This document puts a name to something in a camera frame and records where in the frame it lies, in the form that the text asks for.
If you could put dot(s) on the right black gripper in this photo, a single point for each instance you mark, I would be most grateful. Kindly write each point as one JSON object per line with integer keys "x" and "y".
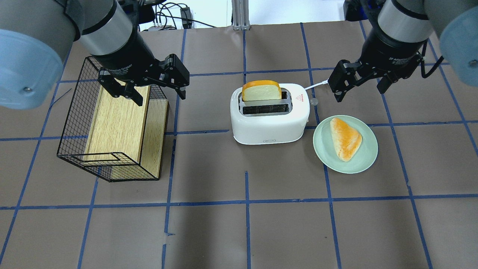
{"x": 390, "y": 50}

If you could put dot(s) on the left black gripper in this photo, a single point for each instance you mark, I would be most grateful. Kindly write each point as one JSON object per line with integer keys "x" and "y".
{"x": 125, "y": 56}

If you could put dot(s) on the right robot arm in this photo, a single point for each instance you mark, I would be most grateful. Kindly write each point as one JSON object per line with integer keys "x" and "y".
{"x": 405, "y": 35}

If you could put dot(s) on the white two-slot toaster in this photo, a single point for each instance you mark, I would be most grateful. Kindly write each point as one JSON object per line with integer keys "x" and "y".
{"x": 270, "y": 121}

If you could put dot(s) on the bread slice in toaster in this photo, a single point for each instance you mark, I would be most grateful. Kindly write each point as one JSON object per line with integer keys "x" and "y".
{"x": 261, "y": 90}

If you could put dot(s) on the triangular bread on plate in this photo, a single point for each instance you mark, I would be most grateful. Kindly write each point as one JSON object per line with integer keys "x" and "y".
{"x": 346, "y": 139}

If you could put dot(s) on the light green plate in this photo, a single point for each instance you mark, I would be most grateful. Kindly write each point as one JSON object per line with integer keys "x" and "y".
{"x": 362, "y": 160}

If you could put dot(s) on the black wire basket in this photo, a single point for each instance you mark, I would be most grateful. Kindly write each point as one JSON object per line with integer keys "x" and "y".
{"x": 79, "y": 118}

